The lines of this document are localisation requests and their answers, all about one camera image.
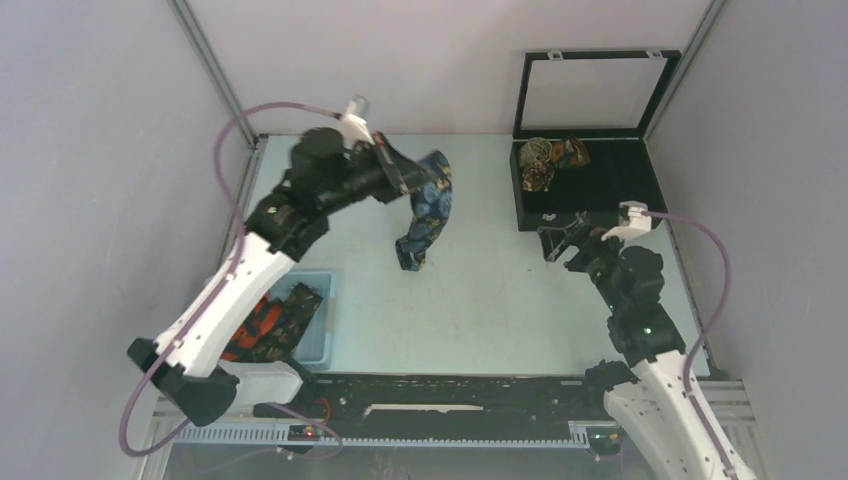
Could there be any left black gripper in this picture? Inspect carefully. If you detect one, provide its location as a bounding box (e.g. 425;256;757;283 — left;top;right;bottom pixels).
319;132;439;216

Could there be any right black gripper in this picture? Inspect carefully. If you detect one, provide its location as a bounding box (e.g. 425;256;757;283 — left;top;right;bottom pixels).
537;217;632;313

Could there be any blue floral necktie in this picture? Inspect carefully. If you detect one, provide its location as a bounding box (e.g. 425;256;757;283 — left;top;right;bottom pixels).
395;150;453;272

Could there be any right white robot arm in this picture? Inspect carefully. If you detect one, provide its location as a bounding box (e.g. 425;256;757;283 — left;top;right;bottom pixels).
537;201;757;479

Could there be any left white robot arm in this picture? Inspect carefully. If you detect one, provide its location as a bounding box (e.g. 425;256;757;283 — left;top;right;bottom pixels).
127;128;437;427

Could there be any orange brown rolled tie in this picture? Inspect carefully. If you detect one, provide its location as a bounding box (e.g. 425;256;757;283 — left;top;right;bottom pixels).
550;137;590;169

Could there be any black display box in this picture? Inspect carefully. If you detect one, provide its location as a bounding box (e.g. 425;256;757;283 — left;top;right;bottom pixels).
510;49;682;232

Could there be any green rolled tie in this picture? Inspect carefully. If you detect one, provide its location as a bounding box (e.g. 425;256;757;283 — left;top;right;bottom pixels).
518;137;553;168

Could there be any dark olive patterned tie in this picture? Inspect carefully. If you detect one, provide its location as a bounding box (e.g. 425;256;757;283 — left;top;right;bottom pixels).
245;283;324;363

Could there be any light blue plastic basket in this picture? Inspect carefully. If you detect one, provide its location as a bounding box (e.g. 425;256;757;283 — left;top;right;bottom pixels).
269;269;338;372

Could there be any orange black striped tie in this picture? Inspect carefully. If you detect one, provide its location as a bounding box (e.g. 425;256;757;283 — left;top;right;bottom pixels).
220;293;282;361

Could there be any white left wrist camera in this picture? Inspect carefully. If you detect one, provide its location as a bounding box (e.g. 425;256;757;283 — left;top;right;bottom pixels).
338;95;374;147

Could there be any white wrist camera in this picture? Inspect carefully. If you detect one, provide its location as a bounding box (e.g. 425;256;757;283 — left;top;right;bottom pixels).
601;200;653;243
338;95;374;147

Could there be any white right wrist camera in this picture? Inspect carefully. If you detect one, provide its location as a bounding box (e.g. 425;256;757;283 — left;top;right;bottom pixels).
601;200;653;243

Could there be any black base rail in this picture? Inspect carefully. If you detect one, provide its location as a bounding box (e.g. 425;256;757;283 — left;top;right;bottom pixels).
288;373;612;440

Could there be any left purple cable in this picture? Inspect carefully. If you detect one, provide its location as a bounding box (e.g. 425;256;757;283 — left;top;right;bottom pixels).
117;101;346;458

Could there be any purple cable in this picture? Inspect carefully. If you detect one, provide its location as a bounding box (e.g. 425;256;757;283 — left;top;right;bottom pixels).
642;209;740;480
117;101;346;458

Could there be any grey cable duct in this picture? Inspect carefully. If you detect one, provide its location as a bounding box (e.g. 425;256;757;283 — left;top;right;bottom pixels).
174;423;589;449

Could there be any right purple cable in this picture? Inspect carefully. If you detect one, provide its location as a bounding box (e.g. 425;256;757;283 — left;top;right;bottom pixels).
642;209;740;480

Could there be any aluminium frame post right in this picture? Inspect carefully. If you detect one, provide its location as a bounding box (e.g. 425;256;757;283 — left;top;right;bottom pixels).
645;0;730;142

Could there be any aluminium frame post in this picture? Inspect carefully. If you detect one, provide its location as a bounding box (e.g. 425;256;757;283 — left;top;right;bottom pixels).
645;0;730;142
167;0;243;117

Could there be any aluminium frame post left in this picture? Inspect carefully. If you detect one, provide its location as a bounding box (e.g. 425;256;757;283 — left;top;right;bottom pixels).
167;0;243;117

